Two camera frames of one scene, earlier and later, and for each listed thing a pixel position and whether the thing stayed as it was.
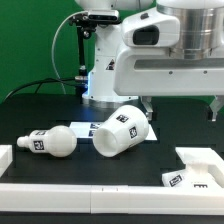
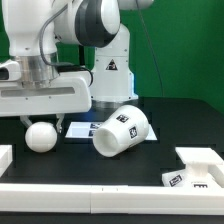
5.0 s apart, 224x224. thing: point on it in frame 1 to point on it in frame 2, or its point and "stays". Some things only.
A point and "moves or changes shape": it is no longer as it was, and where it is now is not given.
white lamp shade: x=127 y=127 stays
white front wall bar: x=110 y=199 stays
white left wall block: x=6 y=157 stays
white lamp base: x=204 y=168 stays
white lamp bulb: x=59 y=141 moves or changes shape
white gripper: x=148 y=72 to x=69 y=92
